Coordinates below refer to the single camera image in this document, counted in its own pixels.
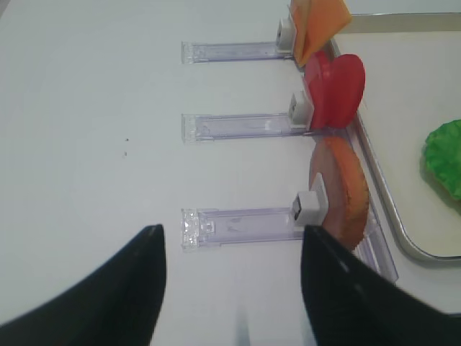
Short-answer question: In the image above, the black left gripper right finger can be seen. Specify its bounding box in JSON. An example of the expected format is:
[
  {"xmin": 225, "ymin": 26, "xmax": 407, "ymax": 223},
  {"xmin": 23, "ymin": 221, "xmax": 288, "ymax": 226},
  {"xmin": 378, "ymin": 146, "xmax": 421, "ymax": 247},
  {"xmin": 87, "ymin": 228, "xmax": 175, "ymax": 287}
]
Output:
[{"xmin": 301, "ymin": 226, "xmax": 460, "ymax": 345}]

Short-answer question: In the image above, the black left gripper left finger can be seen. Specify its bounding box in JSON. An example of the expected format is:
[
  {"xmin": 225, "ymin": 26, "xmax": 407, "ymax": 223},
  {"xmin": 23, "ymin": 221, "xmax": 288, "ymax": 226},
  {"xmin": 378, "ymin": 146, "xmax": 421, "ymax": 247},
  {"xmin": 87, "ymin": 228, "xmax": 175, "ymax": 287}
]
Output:
[{"xmin": 1, "ymin": 224, "xmax": 166, "ymax": 345}]

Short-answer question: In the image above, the green lettuce leaf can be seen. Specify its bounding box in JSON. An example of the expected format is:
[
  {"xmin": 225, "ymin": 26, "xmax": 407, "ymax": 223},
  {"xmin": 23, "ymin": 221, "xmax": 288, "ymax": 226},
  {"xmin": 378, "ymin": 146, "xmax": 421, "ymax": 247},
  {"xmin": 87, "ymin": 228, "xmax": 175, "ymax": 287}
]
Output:
[{"xmin": 423, "ymin": 120, "xmax": 460, "ymax": 201}]

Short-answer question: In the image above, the inner red tomato slice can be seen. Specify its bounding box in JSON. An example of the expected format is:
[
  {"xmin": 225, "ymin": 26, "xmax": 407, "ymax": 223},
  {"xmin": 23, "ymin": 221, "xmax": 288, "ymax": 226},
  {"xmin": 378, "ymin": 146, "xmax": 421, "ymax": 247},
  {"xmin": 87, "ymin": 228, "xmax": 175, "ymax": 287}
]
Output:
[{"xmin": 309, "ymin": 54, "xmax": 365, "ymax": 130}]

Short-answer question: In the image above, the red tomato slice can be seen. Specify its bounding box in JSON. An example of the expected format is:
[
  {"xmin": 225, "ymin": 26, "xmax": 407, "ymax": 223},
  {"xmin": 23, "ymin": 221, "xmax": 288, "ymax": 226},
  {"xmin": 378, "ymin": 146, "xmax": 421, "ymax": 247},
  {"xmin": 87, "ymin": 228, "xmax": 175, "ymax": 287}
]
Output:
[
  {"xmin": 309, "ymin": 54, "xmax": 365, "ymax": 130},
  {"xmin": 304, "ymin": 50, "xmax": 331, "ymax": 92}
]

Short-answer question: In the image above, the outer red tomato slice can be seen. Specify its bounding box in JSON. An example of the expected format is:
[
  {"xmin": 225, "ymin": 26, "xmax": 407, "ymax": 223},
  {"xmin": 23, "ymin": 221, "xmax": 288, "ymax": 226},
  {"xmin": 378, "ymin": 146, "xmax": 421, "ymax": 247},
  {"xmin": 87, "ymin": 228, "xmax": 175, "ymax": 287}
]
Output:
[{"xmin": 304, "ymin": 50, "xmax": 331, "ymax": 92}]

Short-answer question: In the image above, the upright orange cheese slice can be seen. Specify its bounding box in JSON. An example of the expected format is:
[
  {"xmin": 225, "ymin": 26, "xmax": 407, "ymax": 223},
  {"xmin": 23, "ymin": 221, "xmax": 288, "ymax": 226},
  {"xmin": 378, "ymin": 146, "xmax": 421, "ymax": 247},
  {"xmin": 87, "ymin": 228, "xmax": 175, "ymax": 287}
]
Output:
[{"xmin": 300, "ymin": 0, "xmax": 352, "ymax": 65}]

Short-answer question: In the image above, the leaning orange cheese slice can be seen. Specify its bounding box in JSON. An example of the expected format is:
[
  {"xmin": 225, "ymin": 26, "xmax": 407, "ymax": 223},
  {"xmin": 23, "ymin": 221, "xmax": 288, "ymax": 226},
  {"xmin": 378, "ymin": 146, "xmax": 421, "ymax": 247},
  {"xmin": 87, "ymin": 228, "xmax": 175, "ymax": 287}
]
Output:
[{"xmin": 290, "ymin": 0, "xmax": 313, "ymax": 68}]

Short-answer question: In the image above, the white pusher block near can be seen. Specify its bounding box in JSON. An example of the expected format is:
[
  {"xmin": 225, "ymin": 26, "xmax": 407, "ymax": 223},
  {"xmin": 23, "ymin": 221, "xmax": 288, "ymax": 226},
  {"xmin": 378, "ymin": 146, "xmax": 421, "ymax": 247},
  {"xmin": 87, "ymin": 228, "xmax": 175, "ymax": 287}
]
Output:
[{"xmin": 292, "ymin": 173, "xmax": 329, "ymax": 227}]

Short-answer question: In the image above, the white pusher block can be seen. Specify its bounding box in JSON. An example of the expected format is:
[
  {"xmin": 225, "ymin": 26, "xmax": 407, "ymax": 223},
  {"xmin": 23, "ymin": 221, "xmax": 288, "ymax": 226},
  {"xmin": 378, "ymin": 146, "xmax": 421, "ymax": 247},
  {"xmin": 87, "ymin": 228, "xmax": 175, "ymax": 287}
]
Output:
[
  {"xmin": 288, "ymin": 91, "xmax": 315, "ymax": 128},
  {"xmin": 276, "ymin": 17, "xmax": 297, "ymax": 53},
  {"xmin": 292, "ymin": 173, "xmax": 329, "ymax": 227}
]

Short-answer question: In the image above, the left clear acrylic rack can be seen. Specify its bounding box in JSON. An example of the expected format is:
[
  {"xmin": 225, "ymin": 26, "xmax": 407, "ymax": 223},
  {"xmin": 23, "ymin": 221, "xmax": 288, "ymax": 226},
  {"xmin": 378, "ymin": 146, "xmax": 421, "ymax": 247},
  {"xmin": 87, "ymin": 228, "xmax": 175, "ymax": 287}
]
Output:
[{"xmin": 182, "ymin": 37, "xmax": 398, "ymax": 282}]

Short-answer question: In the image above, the white pusher block middle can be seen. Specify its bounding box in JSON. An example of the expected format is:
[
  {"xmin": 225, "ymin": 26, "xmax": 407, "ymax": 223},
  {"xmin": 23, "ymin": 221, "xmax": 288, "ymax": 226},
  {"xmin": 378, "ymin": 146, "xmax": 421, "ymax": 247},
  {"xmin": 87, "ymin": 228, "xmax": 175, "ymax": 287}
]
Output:
[{"xmin": 288, "ymin": 91, "xmax": 315, "ymax": 128}]

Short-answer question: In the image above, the white rectangular tray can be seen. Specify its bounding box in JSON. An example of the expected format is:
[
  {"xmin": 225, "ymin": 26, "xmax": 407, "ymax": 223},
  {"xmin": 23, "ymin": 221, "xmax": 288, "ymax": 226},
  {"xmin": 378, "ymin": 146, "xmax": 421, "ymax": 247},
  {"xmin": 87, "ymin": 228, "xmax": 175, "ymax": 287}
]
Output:
[{"xmin": 334, "ymin": 12, "xmax": 460, "ymax": 262}]

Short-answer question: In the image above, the white pusher block far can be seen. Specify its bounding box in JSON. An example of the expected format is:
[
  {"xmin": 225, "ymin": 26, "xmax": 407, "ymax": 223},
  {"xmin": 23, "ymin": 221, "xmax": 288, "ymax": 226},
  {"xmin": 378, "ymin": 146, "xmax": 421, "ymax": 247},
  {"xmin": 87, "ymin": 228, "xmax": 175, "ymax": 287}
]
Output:
[{"xmin": 276, "ymin": 17, "xmax": 297, "ymax": 53}]

